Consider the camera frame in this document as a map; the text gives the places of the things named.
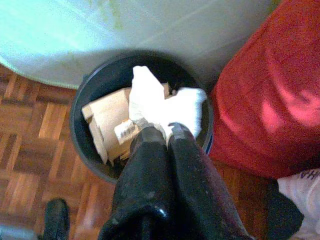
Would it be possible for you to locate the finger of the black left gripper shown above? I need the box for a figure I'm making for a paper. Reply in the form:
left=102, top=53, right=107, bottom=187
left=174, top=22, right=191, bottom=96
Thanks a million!
left=44, top=198, right=71, bottom=240

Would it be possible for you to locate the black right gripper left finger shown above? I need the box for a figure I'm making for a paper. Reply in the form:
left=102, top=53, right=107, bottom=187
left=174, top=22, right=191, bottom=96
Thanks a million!
left=97, top=126, right=176, bottom=240

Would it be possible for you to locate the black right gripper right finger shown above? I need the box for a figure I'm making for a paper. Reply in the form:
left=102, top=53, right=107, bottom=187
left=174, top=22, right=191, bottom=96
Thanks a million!
left=166, top=122, right=251, bottom=240

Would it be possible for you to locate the white sock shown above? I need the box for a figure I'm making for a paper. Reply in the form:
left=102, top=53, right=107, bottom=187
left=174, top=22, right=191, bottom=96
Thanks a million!
left=128, top=65, right=208, bottom=140

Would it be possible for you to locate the white barcode carton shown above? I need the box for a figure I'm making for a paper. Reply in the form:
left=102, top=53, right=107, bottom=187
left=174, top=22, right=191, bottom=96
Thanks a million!
left=114, top=119, right=141, bottom=146

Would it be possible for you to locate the brown cardboard piece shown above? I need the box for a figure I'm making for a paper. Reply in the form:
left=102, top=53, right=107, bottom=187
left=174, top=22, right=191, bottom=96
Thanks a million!
left=81, top=87, right=141, bottom=166

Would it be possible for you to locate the black cloth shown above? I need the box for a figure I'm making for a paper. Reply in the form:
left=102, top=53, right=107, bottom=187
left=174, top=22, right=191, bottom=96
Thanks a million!
left=259, top=179, right=305, bottom=240

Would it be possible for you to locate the white printed garment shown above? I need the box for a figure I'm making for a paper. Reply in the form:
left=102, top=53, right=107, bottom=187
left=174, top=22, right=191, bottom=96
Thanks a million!
left=277, top=168, right=320, bottom=240

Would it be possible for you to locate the black round bin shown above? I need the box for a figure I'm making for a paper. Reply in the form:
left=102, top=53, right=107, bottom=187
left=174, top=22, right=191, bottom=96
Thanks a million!
left=69, top=49, right=215, bottom=185

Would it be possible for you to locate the red cushion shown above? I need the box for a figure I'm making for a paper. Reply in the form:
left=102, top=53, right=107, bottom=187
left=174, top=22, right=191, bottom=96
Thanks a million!
left=208, top=0, right=320, bottom=180

